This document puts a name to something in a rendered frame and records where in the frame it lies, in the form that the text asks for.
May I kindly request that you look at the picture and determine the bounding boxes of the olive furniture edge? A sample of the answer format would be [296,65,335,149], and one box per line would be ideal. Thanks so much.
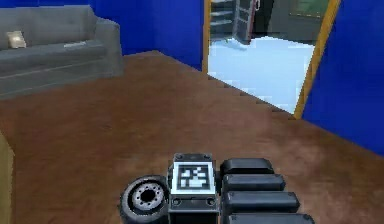
[0,131,16,224]

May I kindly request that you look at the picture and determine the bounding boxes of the beige pouch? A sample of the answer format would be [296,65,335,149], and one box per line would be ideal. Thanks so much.
[6,30,28,50]

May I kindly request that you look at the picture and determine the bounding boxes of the grey sofa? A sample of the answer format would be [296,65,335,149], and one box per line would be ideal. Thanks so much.
[0,4,126,101]

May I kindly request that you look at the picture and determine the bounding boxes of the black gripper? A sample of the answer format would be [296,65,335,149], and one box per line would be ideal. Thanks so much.
[119,174,170,224]

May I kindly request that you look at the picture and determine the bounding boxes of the green framed picture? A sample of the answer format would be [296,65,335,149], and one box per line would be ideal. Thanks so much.
[288,0,331,18]

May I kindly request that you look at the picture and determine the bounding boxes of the grey shelf unit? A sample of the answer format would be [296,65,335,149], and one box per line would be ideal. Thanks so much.
[209,0,261,46]

